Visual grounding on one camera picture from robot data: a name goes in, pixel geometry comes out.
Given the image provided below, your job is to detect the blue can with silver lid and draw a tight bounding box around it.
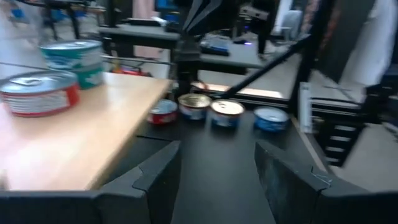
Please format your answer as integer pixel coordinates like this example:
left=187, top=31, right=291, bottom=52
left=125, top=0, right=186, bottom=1
left=253, top=106, right=290, bottom=133

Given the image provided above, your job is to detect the black keyboard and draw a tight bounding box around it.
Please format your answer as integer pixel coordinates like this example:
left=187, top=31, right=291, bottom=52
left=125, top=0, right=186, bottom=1
left=200, top=35, right=233, bottom=57

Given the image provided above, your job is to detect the red can with silver lid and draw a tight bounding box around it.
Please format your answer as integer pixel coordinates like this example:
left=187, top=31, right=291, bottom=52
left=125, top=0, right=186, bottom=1
left=0, top=70, right=81, bottom=118
left=147, top=98, right=178, bottom=125

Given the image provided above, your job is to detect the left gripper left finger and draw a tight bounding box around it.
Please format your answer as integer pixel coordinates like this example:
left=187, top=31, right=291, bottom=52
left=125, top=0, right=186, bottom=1
left=0, top=141, right=182, bottom=224

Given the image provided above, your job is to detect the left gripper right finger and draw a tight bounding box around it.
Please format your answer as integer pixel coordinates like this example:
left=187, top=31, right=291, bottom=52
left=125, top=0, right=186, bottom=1
left=254, top=140, right=398, bottom=224

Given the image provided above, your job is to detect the silver aluminium post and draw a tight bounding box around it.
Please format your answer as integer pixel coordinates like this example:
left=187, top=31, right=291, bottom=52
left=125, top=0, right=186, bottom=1
left=298, top=81, right=313, bottom=134

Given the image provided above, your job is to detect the black table mat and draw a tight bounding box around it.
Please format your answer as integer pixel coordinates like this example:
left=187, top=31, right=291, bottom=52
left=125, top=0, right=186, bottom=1
left=102, top=93, right=327, bottom=224

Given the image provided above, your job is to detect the grey desk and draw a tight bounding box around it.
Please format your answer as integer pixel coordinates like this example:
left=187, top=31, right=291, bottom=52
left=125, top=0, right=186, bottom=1
left=99, top=24, right=181, bottom=43
left=198, top=39, right=271, bottom=70

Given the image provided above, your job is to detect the teal skipjack tuna can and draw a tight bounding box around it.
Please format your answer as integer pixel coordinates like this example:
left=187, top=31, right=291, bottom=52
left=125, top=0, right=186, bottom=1
left=73, top=65, right=105, bottom=90
left=39, top=39, right=104, bottom=71

